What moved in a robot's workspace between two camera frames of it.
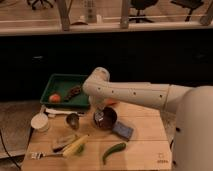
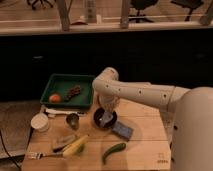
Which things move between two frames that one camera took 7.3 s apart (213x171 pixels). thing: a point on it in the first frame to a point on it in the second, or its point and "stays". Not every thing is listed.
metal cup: (73, 120) stays
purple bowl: (110, 118) stays
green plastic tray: (65, 90) stays
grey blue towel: (99, 116) to (107, 116)
